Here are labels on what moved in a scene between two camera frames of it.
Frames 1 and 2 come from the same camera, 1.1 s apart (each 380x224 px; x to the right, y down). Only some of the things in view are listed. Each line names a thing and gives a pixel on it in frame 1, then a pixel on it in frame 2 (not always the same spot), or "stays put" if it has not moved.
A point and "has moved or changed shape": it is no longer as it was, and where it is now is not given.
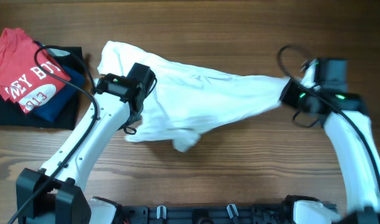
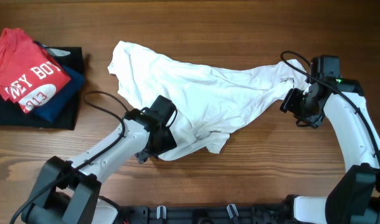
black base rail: (236, 213) stays put
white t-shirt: (184, 101) has moved or changed shape
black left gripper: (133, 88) -> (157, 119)
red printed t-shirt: (15, 74) stays put
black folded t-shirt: (4, 111) stays put
